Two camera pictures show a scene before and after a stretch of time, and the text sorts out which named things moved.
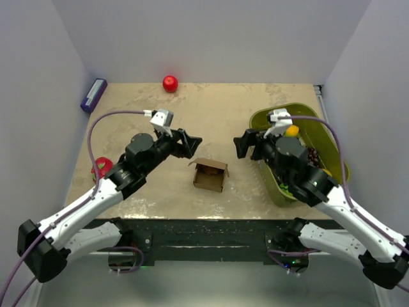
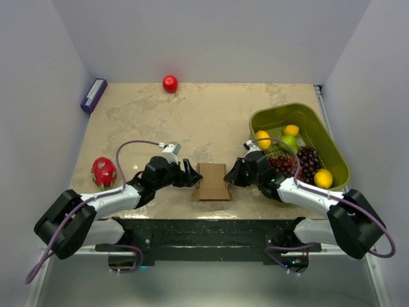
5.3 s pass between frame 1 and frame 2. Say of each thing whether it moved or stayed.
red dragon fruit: stayed
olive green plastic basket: stayed
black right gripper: moved
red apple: stayed
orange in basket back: stayed
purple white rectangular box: stayed
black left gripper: moved
